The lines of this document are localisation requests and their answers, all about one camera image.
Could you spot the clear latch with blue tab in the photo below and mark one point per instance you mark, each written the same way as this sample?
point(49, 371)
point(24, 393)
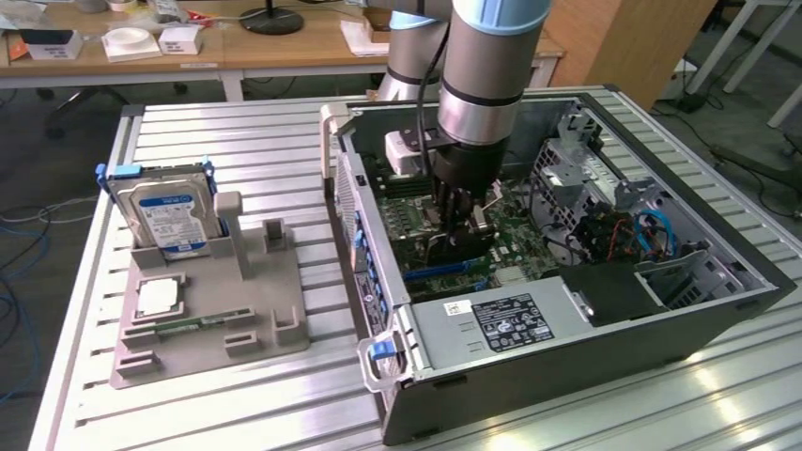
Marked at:
point(380, 351)

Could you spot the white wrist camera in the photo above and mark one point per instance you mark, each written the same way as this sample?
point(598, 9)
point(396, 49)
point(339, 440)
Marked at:
point(400, 155)

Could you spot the white box with black lid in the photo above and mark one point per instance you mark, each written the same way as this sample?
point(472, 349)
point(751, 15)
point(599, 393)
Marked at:
point(56, 49)

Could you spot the silver CPU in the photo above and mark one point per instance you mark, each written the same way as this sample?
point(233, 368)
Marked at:
point(159, 297)

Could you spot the green motherboard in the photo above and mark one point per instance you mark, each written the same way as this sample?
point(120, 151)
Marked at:
point(519, 239)

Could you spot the black plastic shroud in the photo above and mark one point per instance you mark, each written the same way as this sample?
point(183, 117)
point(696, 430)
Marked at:
point(614, 296)

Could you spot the Nvidia graphics card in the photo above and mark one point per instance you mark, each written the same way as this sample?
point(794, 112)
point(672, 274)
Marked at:
point(460, 253)

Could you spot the hard disk with blue caddy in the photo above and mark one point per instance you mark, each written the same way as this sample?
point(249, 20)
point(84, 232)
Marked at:
point(169, 216)

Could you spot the black chair foot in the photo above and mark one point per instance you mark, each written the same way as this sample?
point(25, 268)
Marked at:
point(758, 162)

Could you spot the white paper stack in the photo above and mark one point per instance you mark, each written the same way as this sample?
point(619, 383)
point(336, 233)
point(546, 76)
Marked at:
point(363, 42)

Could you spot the white table frame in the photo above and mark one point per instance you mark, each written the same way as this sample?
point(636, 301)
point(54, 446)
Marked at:
point(751, 47)

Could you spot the black office chair base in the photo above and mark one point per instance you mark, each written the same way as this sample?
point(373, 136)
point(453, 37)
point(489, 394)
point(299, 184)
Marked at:
point(74, 101)

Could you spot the grey printed parts rack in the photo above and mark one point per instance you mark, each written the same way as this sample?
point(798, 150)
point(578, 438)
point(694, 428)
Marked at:
point(207, 347)

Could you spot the open black PC case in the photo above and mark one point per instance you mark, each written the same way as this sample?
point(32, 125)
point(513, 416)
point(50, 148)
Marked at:
point(563, 385)

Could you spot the black lamp base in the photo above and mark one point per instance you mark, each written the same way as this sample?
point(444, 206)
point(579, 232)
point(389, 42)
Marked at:
point(269, 21)

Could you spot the green RAM stick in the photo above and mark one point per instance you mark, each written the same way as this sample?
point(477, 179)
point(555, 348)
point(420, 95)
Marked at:
point(188, 324)

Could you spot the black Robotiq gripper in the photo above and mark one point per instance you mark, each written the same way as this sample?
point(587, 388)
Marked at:
point(465, 164)

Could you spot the silver chipset heatsink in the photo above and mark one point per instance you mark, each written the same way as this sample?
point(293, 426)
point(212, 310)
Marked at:
point(508, 278)

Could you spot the cardboard box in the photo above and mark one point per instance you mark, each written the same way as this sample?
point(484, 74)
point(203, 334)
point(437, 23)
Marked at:
point(376, 21)

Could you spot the small white box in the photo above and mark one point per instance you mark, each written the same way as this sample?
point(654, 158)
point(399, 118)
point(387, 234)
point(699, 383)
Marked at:
point(181, 40)

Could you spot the perforated metal disk bay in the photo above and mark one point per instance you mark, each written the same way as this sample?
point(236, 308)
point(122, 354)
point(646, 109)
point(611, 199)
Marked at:
point(563, 188)

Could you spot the wooden cabinet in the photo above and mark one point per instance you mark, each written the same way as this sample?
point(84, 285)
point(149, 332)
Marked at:
point(626, 47)

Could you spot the metal socket cover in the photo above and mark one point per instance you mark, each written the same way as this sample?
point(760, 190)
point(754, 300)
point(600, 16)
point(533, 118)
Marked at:
point(495, 192)

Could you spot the grey power supply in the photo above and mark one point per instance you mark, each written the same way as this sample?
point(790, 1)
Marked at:
point(437, 329)

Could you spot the small orange box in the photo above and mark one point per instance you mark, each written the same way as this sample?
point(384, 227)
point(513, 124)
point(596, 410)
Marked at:
point(20, 51)

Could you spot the white tape roll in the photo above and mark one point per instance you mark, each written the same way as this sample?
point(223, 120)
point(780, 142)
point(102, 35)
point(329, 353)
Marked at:
point(118, 5)

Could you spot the black power adapter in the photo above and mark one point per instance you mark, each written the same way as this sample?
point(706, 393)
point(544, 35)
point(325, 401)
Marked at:
point(691, 103)

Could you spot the wooden desk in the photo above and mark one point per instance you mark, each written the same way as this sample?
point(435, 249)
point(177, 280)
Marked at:
point(93, 68)

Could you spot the blue expansion slot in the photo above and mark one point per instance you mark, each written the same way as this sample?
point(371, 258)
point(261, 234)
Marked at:
point(432, 273)

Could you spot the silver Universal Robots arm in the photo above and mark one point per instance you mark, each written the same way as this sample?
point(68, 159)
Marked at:
point(481, 70)

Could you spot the white device with red dot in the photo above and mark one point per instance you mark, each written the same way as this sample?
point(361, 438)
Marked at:
point(679, 82)

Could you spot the grey cup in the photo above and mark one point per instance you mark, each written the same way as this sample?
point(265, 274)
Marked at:
point(92, 5)

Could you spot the white round holder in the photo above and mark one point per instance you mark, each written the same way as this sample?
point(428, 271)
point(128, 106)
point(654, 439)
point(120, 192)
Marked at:
point(128, 49)

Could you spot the grey open disk bay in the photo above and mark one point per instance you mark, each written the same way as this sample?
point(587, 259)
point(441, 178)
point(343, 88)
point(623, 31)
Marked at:
point(688, 282)

